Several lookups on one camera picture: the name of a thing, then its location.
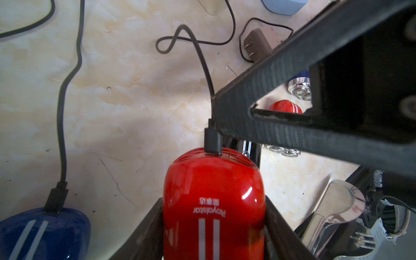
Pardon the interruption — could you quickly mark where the red shaver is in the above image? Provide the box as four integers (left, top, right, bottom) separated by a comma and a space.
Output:
269, 100, 303, 114
162, 148, 266, 260

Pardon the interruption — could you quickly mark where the blue shaver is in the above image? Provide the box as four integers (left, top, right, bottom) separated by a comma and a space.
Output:
1, 208, 91, 260
287, 69, 312, 101

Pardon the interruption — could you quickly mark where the light blue round socket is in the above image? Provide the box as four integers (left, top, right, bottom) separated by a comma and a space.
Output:
262, 0, 308, 16

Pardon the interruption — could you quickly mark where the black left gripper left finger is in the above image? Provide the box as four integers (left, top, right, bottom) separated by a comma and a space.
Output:
110, 198, 164, 260

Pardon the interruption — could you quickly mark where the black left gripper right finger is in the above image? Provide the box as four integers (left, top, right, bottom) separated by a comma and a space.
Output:
264, 197, 315, 260

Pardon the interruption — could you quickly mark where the black blue shaver cable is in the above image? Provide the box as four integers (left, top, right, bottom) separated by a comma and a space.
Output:
43, 0, 86, 215

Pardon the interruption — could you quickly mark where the black red shaver cable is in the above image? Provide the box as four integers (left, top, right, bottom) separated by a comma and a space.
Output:
155, 0, 237, 155

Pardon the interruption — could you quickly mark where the pink charger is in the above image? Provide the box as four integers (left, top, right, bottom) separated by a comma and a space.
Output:
243, 28, 284, 62

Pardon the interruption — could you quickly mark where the white power strip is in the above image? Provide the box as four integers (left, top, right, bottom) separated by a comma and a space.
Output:
198, 0, 227, 16

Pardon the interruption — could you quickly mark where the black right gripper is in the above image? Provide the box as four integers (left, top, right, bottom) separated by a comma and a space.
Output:
213, 1, 416, 178

